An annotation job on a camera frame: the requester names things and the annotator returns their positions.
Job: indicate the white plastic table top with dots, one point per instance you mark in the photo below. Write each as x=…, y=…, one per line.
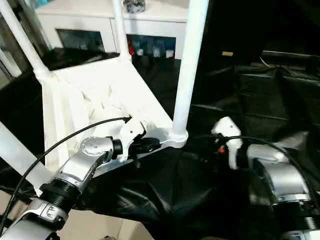
x=75, y=100

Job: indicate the white plastic table leg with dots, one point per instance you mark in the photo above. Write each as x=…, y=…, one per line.
x=121, y=32
x=190, y=62
x=22, y=45
x=20, y=150

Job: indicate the black plastic mat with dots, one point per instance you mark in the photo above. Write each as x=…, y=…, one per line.
x=250, y=100

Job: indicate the dark robot foot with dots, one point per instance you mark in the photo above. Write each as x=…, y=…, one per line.
x=111, y=237

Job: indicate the small tan label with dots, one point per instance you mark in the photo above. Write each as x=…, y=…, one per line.
x=227, y=53

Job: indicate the dark horizontal bar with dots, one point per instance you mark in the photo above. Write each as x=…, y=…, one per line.
x=292, y=53

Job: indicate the white glass-door cabinet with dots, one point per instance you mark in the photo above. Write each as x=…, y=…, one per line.
x=87, y=22

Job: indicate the black fabric backdrop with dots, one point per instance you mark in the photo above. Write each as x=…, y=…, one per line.
x=262, y=22

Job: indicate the black bundle in clear bag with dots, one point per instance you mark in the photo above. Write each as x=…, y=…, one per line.
x=135, y=6

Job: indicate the grey metal tripod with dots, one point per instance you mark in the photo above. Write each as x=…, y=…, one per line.
x=15, y=37

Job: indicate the teal printed plastic sheet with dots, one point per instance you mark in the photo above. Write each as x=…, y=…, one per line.
x=45, y=3

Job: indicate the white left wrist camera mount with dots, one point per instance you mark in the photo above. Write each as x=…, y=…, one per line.
x=130, y=130

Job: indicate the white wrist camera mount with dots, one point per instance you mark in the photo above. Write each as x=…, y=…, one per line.
x=227, y=127
x=130, y=130

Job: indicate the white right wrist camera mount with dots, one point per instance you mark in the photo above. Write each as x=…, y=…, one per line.
x=227, y=127

